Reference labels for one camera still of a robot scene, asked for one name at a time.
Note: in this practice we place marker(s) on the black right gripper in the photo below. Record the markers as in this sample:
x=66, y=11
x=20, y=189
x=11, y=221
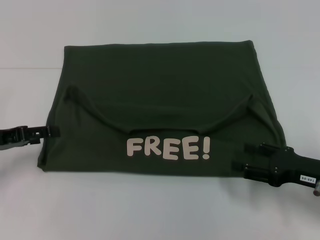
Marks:
x=292, y=167

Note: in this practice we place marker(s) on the dark green shirt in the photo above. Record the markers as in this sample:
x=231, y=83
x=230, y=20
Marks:
x=160, y=105

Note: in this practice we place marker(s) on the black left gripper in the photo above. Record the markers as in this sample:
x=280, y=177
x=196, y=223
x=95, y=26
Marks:
x=12, y=137

